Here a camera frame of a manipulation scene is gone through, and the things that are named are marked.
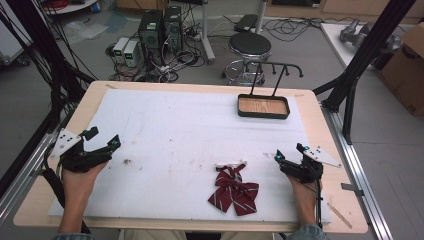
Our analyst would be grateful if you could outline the black flat box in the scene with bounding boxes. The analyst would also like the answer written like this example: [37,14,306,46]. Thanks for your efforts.
[233,13,260,34]

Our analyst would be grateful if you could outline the tangle of floor cables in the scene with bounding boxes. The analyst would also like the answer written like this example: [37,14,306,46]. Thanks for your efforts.
[105,42,208,84]

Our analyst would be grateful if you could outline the brown cardboard box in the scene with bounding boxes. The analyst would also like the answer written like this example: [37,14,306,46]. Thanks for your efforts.
[377,22,424,117]

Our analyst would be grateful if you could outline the white power supply unit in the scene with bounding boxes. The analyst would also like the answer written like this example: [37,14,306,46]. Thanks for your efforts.
[123,40,141,68]
[112,36,131,65]

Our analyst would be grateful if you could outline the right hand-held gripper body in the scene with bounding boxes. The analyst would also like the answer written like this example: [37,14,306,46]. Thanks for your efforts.
[279,145,343,185]

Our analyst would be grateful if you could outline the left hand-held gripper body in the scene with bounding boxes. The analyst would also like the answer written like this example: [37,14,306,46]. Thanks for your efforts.
[49,127,114,174]

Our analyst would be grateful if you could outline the person's right hand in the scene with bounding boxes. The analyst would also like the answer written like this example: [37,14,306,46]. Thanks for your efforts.
[287,175,323,209]

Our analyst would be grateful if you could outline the black round stool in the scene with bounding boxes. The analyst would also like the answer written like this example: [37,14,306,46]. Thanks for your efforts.
[222,31,273,87]

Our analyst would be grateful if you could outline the person's left hand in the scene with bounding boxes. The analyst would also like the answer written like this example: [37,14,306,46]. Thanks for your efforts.
[61,161,110,203]

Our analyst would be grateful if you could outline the black frame post with cables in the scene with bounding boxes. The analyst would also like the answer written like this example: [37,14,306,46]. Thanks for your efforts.
[0,0,98,135]

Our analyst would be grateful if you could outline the grey device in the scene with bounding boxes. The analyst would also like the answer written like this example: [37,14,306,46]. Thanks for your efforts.
[339,17,403,55]

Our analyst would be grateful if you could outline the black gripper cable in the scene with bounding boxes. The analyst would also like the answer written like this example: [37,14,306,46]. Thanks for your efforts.
[41,167,92,235]
[312,179,325,230]

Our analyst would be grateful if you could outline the red striped bow tie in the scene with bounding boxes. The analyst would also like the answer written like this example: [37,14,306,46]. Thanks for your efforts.
[207,160,260,217]

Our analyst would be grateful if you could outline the black computer tower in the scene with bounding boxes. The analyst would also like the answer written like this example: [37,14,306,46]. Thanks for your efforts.
[137,9,165,67]
[162,5,184,55]

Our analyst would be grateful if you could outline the grey table leg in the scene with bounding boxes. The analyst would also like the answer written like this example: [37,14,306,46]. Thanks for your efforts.
[199,0,217,65]

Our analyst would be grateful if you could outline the white foam mat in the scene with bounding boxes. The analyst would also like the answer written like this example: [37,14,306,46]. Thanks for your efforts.
[47,88,333,224]

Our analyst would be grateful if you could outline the clear plastic sheet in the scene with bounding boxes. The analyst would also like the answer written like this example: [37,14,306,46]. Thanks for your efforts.
[62,19,110,45]

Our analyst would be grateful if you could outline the grey metal bracket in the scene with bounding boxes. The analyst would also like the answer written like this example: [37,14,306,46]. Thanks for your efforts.
[340,182,365,197]

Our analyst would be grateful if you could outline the thin wooden stick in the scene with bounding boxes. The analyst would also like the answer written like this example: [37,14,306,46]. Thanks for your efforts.
[326,202,354,230]

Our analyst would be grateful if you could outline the aluminium rail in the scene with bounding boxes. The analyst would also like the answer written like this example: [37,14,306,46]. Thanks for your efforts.
[320,102,395,240]
[0,129,64,222]

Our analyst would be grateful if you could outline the black metal frame post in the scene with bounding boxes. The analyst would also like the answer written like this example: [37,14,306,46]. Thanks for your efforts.
[312,0,418,146]

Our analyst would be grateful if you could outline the black rack with wooden tray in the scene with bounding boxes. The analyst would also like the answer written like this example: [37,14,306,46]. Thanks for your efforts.
[236,60,305,121]

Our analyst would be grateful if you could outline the white board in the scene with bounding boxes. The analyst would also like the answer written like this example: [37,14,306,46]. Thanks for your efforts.
[320,22,382,70]

